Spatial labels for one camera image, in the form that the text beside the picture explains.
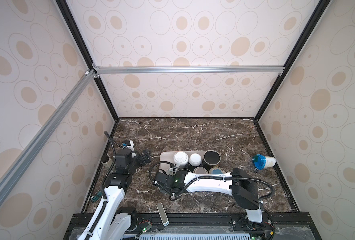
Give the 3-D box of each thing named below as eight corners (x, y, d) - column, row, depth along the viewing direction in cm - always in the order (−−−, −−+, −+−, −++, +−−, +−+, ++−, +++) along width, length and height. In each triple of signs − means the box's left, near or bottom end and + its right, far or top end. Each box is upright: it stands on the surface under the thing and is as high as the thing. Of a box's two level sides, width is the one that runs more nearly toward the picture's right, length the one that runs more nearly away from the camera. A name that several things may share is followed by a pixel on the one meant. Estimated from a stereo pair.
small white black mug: (189, 172, 94) (190, 163, 85) (188, 162, 98) (189, 153, 90) (199, 172, 94) (201, 164, 85) (198, 162, 99) (200, 153, 90)
